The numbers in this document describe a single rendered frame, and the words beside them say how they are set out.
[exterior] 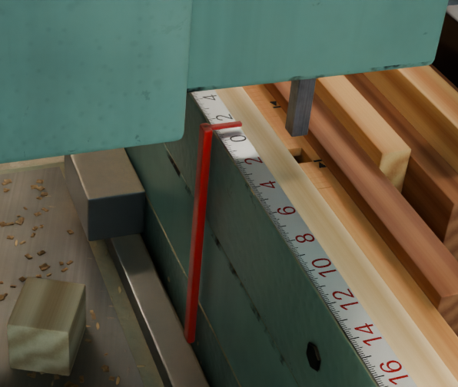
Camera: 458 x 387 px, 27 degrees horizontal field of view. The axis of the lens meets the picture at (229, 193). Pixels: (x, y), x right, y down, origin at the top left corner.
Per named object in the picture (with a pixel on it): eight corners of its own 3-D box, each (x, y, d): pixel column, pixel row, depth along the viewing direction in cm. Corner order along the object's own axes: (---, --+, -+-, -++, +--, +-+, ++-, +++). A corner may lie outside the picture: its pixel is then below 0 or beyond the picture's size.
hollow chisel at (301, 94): (307, 135, 48) (321, 47, 45) (291, 137, 47) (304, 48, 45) (300, 126, 48) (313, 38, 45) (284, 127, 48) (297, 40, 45)
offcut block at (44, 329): (69, 377, 53) (68, 332, 51) (9, 368, 53) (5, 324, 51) (86, 326, 56) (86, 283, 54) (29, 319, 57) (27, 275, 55)
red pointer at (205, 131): (221, 337, 54) (244, 126, 46) (187, 345, 54) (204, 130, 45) (217, 328, 55) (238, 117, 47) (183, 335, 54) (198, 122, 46)
